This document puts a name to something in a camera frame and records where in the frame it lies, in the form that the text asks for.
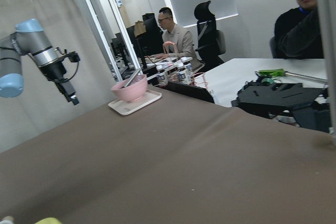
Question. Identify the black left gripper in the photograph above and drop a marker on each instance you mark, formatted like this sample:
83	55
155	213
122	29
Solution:
55	72

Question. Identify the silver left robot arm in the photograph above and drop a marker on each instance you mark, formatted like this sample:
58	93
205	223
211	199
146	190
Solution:
29	39

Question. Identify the yellow cup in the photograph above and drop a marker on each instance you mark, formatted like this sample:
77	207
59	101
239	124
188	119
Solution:
49	220

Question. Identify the cream plastic tray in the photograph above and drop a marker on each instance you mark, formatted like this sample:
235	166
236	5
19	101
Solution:
126	108

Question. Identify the pink bowl with ice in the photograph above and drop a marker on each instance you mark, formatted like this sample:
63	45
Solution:
134	91

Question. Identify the black monitor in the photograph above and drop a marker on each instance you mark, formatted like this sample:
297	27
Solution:
146	37

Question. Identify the man in beige jacket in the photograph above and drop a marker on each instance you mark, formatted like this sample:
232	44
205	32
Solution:
180	36

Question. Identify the black long bar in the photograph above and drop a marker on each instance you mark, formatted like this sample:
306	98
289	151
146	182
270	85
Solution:
190	91

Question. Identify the black office chair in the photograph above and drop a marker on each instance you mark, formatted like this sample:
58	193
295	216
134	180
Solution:
211	42

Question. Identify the green tipped grabber stick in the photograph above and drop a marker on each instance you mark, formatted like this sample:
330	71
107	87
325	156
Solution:
283	73

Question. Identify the seated person dark clothes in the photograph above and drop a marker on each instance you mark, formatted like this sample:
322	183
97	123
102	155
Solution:
297	32

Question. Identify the bottle in wire rack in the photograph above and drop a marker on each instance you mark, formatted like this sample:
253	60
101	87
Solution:
161	76

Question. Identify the black plastic bracket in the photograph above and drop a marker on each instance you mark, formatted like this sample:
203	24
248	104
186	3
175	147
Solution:
290	99

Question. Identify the aluminium frame post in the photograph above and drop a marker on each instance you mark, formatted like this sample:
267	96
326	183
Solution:
326	9

